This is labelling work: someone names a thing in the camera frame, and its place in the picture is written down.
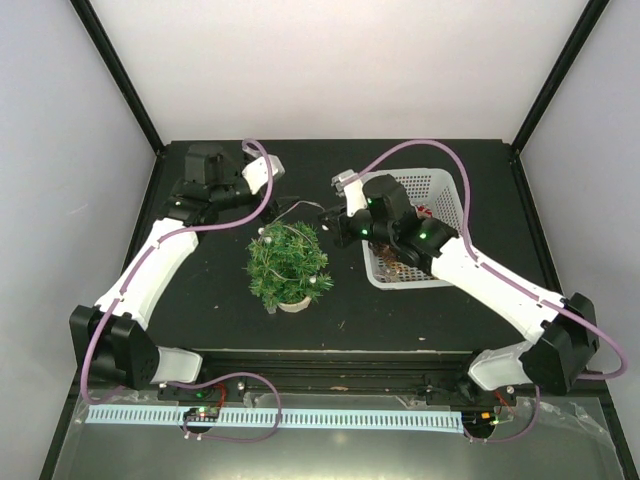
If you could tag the black frame post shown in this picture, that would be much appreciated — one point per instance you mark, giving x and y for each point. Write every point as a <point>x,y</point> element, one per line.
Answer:
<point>94,27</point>
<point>580,33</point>

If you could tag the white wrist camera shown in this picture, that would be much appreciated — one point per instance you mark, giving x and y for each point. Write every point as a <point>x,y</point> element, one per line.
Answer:
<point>349,186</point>
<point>256,172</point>

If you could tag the small green christmas tree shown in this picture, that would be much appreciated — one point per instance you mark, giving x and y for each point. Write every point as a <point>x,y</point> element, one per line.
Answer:
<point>287,265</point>

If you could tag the light blue cable duct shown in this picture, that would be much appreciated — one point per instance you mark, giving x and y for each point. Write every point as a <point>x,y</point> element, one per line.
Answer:
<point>286,418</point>

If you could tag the black frame post left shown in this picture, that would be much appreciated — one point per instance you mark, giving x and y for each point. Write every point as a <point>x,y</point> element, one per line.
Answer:
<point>94,27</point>

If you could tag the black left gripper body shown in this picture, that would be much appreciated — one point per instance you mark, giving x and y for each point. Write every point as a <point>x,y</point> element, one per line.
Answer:
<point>267,213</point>

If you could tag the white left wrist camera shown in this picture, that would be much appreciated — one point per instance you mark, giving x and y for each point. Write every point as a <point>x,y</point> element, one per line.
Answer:
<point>256,172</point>

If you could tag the red berry sprig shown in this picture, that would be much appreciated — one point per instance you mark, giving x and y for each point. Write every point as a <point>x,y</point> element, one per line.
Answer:
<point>423,211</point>

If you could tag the white tree pot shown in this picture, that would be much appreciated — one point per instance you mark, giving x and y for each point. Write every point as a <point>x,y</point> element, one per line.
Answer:
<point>295,307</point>

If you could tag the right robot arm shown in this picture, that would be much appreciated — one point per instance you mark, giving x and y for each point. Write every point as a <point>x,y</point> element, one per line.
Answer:
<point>557,339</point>

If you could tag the black frame post right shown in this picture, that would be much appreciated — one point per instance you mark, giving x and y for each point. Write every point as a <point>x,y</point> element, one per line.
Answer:
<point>580,33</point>

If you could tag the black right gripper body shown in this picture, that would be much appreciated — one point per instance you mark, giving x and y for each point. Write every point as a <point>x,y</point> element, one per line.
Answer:
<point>344,237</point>

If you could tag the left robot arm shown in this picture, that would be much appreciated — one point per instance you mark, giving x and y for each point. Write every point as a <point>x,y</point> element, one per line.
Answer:
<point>214,193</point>

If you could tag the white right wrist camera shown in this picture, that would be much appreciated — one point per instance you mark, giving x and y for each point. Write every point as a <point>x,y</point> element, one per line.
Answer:
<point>349,186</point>

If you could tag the white perforated plastic basket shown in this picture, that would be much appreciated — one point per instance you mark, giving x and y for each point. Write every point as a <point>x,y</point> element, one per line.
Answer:
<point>434,188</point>

